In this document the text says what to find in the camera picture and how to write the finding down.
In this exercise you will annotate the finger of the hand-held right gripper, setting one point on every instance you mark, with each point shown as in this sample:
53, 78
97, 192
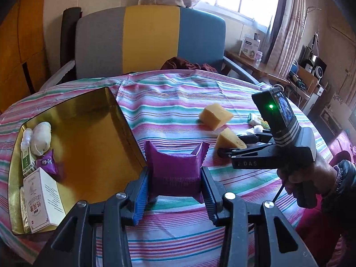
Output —
244, 151
258, 138

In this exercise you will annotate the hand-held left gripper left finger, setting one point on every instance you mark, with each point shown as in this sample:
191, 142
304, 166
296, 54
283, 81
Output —
139, 200

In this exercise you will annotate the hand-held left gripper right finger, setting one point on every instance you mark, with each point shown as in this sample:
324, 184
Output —
210, 197

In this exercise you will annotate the yellow sponge block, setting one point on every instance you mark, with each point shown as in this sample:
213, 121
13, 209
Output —
228, 139
215, 116

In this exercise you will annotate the large purple snack packet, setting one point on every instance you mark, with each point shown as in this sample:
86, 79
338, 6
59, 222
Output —
175, 172

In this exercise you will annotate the gold tin tray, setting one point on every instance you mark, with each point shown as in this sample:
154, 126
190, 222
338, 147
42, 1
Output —
89, 133

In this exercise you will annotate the cream white carton box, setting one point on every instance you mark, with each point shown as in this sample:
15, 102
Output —
41, 200

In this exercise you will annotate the small purple snack packet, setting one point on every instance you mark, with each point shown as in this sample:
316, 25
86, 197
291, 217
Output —
47, 164

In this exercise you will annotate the white pastry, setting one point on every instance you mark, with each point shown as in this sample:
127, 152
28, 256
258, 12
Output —
257, 130
41, 139

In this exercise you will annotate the person's right forearm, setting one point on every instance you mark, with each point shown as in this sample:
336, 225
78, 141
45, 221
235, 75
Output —
347, 194

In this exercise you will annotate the person's right hand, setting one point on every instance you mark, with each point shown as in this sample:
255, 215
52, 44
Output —
319, 175

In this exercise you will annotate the cluttered wooden shelf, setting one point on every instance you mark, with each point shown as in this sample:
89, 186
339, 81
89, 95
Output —
303, 86

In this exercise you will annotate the wooden desk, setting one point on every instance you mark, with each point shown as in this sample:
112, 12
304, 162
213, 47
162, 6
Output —
258, 66

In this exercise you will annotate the blue globe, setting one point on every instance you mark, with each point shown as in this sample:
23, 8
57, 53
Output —
293, 68

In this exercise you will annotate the person's red clothing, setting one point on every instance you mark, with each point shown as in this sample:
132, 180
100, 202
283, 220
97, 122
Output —
319, 228

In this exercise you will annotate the black silver stereo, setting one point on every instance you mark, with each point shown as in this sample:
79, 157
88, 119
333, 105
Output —
317, 66

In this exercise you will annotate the blue white carton box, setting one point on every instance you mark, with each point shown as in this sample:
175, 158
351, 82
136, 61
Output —
249, 47

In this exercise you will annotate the pink patterned curtain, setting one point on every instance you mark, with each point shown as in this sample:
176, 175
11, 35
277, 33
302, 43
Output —
286, 33

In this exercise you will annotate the dark red cloth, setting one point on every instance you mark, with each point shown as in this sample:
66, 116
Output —
178, 62

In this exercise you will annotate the gold foil packet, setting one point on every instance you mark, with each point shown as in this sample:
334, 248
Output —
23, 211

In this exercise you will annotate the small green white box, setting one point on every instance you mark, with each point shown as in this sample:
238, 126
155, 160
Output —
27, 162

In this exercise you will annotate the small white wrapped candy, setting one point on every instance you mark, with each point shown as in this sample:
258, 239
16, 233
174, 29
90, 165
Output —
26, 140

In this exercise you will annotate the grey yellow blue armchair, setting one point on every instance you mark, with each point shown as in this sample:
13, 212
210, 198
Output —
150, 39

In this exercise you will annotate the black chair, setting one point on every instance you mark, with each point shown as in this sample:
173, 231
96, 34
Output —
68, 39

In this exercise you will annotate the orange wooden cabinet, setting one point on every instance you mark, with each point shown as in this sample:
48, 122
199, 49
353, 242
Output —
25, 47

